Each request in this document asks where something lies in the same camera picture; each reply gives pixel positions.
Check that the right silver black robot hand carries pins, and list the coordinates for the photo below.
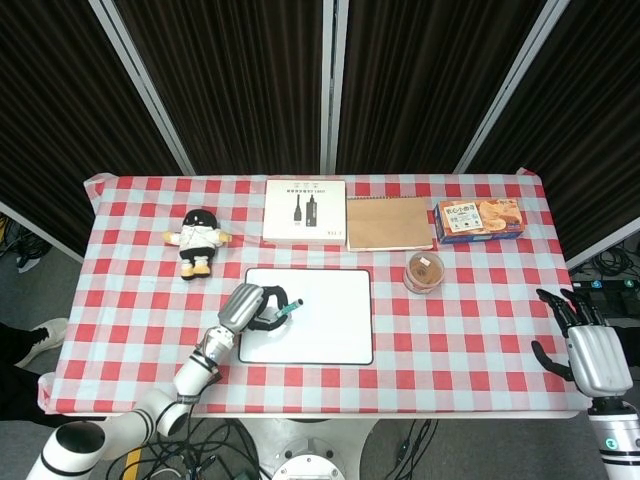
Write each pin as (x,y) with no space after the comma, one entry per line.
(600,362)

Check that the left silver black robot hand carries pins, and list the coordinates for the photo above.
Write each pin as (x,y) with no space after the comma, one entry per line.
(240,307)

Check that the green white marker pen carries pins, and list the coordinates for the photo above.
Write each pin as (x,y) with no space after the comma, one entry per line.
(292,306)

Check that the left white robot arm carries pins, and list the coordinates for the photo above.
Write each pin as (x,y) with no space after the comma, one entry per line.
(190,372)

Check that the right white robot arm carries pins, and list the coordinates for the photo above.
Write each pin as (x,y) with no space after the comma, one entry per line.
(617,435)

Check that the white drawing board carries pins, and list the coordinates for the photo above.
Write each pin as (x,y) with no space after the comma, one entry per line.
(330,320)

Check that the black power strip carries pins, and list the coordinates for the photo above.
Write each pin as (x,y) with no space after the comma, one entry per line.
(610,290)

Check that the black white plush doll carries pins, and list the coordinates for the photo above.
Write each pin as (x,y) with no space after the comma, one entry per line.
(197,235)

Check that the red white checkered tablecloth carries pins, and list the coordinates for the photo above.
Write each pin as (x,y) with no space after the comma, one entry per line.
(125,325)

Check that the white product box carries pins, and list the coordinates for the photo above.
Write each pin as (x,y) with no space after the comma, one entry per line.
(305,210)

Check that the brown spiral notebook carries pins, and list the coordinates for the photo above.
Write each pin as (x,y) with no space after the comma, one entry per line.
(389,224)

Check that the orange blue cookie box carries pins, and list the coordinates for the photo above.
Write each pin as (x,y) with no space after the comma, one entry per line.
(480,220)

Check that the round clear plastic snack tub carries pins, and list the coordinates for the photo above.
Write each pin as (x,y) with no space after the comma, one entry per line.
(424,272)

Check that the white sneaker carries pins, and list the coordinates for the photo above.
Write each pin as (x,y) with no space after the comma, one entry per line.
(47,335)

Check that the dark ribbed partition panel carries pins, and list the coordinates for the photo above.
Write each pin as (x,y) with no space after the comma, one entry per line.
(585,125)
(235,85)
(425,85)
(60,100)

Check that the black trouser leg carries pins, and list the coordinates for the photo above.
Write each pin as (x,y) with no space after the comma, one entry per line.
(20,385)

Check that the grey aluminium partition rail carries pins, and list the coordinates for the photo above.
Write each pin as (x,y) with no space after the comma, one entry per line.
(40,232)
(605,250)

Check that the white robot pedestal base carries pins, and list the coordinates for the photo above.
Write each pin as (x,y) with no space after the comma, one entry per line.
(310,450)

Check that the grey aluminium partition post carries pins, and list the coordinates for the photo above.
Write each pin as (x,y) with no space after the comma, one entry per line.
(142,85)
(333,85)
(510,85)

